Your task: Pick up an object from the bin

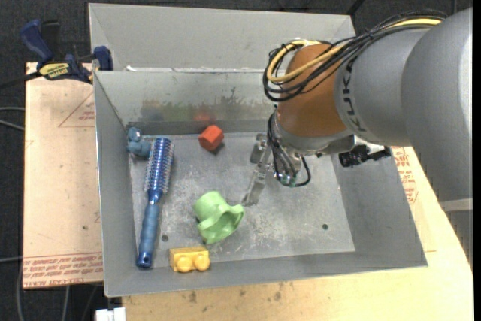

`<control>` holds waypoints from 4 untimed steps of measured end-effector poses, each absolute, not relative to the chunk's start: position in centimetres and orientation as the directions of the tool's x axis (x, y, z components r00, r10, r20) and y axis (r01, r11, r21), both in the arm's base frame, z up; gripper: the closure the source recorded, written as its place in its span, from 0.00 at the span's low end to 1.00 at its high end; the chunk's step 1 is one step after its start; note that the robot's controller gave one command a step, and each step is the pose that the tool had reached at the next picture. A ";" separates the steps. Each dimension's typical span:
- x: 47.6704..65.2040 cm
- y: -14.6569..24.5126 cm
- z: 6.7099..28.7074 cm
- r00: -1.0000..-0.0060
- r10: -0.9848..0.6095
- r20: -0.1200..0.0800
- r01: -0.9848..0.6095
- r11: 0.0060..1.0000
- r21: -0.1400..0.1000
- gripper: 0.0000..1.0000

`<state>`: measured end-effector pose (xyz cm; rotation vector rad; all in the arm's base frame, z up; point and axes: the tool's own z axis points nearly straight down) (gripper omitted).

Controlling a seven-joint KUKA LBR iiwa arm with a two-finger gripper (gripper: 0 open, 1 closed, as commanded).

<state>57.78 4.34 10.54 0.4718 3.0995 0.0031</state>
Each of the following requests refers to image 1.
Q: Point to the grey metal bin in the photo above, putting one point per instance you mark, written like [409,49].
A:
[285,221]

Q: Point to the light green plastic cup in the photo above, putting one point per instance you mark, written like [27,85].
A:
[216,216]

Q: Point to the brown cardboard board, red print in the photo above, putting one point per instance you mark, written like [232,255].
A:
[60,180]

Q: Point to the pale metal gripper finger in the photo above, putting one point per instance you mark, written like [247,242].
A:
[262,188]
[252,188]

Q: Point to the red-brown house-shaped block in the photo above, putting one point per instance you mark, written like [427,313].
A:
[210,137]

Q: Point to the yellow toy brick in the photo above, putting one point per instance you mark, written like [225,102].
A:
[188,259]

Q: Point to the grey-blue toy animal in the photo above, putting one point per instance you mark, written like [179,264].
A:
[136,146]

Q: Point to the blue round hairbrush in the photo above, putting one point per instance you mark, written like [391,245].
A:
[158,169]

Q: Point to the black cylinder on white bracket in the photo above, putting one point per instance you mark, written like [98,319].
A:
[353,157]

